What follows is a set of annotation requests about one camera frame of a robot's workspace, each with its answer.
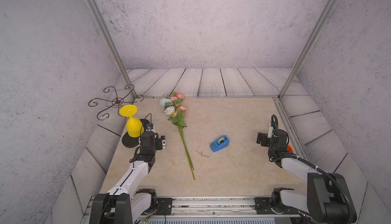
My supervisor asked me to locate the aluminium frame post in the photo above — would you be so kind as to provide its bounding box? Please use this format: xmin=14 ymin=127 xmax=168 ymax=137
xmin=85 ymin=0 xmax=132 ymax=86
xmin=278 ymin=0 xmax=338 ymax=101

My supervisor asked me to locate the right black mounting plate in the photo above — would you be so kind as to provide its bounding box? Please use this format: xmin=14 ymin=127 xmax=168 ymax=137
xmin=254 ymin=197 xmax=298 ymax=215

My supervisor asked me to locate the black mounting plate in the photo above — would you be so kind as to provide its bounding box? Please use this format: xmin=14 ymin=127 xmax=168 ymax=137
xmin=254 ymin=197 xmax=298 ymax=215
xmin=144 ymin=198 xmax=173 ymax=216

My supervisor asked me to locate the artificial flower bouquet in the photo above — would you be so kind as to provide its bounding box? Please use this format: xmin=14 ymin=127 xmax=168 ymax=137
xmin=159 ymin=92 xmax=195 ymax=180

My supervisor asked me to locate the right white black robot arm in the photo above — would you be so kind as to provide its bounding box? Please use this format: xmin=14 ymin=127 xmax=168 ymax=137
xmin=257 ymin=129 xmax=357 ymax=224

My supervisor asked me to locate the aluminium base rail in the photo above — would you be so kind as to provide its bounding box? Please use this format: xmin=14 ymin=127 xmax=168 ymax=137
xmin=80 ymin=195 xmax=351 ymax=224

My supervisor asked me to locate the wrought iron scroll stand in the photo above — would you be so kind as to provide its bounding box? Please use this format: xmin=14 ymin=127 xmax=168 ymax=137
xmin=88 ymin=84 xmax=145 ymax=121

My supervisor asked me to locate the right aluminium frame post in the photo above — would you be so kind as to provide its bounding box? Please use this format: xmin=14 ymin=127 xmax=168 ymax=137
xmin=278 ymin=0 xmax=338 ymax=101

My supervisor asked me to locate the black oval tray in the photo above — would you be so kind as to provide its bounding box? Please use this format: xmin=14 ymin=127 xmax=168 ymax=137
xmin=122 ymin=117 xmax=150 ymax=148

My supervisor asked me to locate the orange plastic bowl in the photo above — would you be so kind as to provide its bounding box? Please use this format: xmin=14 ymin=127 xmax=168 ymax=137
xmin=287 ymin=145 xmax=294 ymax=153

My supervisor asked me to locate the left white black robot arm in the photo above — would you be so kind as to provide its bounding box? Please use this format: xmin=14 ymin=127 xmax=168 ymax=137
xmin=89 ymin=131 xmax=166 ymax=224

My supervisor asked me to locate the blue tape dispenser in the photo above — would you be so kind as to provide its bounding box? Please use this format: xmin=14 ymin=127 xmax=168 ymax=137
xmin=210 ymin=135 xmax=230 ymax=152

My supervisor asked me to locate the left aluminium frame post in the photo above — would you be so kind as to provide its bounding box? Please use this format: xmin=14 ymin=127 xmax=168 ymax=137
xmin=85 ymin=0 xmax=132 ymax=86

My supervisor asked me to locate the yellow plastic goblet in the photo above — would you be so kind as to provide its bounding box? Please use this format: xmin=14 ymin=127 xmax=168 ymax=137
xmin=120 ymin=104 xmax=144 ymax=138

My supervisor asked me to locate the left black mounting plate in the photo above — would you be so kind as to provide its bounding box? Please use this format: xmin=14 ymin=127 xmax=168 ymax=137
xmin=144 ymin=198 xmax=173 ymax=216

